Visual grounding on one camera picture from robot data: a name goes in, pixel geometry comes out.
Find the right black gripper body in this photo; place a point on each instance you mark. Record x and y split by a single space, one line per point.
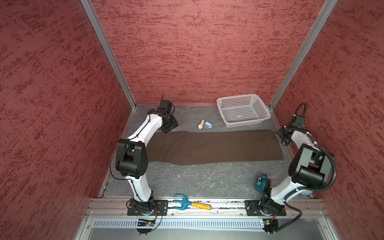
285 136

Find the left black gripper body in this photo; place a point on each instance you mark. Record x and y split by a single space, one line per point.
171 123

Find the brown trousers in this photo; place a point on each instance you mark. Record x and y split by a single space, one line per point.
187 148

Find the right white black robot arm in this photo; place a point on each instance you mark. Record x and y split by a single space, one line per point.
311 170

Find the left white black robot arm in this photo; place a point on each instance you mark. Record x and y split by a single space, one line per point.
132 157

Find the white plastic basket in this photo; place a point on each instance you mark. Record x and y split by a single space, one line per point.
242 110

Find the teal small bottle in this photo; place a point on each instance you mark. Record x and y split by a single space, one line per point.
262 183

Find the blue yellow garden fork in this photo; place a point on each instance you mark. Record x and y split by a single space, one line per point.
185 203

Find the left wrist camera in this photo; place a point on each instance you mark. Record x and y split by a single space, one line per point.
167 106

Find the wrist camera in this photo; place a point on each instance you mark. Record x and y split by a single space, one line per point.
167 106
299 121

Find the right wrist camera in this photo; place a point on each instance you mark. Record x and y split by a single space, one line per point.
299 121

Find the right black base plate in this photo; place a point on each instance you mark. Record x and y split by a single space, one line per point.
267 209

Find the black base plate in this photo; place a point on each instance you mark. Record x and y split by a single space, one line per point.
150 208
267 209

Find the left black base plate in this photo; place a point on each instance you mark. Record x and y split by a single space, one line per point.
150 208

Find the white slotted cable duct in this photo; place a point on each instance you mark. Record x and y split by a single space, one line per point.
193 224

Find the left aluminium corner post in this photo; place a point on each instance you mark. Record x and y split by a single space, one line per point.
96 24

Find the aluminium corner post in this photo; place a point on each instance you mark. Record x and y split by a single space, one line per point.
317 26
96 24

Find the right aluminium corner post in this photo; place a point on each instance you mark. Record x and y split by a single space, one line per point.
317 26

